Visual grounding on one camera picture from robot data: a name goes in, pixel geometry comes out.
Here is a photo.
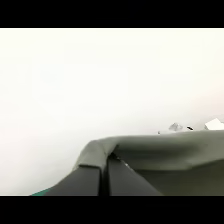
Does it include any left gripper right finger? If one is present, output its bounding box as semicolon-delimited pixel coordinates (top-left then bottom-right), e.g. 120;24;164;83
107;155;165;197

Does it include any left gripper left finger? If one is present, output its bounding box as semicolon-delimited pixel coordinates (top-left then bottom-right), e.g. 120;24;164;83
42;164;102;197

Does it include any grey T-shirt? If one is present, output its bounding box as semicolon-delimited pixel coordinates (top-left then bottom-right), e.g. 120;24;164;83
71;129;224;197

